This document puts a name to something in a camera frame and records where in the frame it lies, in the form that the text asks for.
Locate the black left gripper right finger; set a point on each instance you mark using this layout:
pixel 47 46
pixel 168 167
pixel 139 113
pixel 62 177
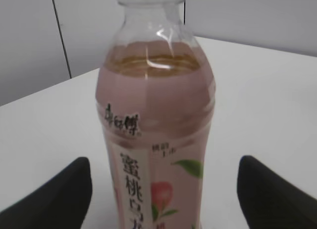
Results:
pixel 268 201

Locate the pink peach tea bottle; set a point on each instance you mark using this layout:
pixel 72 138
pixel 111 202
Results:
pixel 155 100

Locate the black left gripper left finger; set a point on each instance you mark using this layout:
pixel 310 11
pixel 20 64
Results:
pixel 61 203

